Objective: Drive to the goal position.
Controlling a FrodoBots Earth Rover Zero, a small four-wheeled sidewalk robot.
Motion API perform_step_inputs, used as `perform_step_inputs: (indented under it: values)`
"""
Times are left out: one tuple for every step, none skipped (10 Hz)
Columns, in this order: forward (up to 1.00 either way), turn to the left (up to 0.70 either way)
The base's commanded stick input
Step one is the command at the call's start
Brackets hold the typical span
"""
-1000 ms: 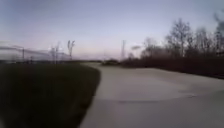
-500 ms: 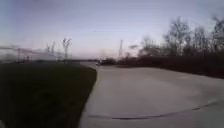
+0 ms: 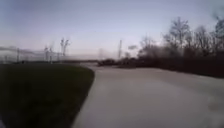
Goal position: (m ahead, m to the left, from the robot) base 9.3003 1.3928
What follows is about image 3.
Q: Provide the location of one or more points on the pole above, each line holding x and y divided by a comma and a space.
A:
120, 50

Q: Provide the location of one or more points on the pale concrete path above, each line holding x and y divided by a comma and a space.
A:
140, 100

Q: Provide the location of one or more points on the dark hedge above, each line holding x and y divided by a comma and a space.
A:
173, 65

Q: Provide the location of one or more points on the dark grass area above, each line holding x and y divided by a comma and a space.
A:
40, 90

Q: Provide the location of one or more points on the row of bare trees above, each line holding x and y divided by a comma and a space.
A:
186, 40

